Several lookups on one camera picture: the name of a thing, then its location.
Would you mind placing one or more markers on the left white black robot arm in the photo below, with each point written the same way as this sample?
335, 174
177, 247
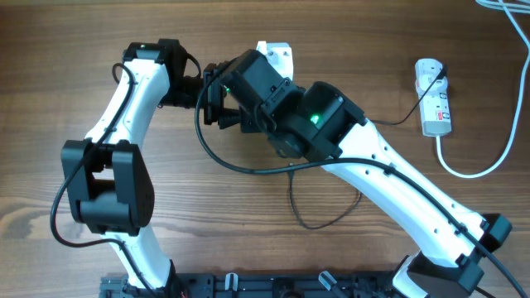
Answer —
106, 180

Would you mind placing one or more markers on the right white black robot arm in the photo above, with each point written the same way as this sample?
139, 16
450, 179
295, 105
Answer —
320, 126

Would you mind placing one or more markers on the white power strip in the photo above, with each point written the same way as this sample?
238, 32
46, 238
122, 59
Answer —
431, 86

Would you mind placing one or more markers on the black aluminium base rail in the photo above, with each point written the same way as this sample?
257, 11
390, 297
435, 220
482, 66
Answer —
232, 285

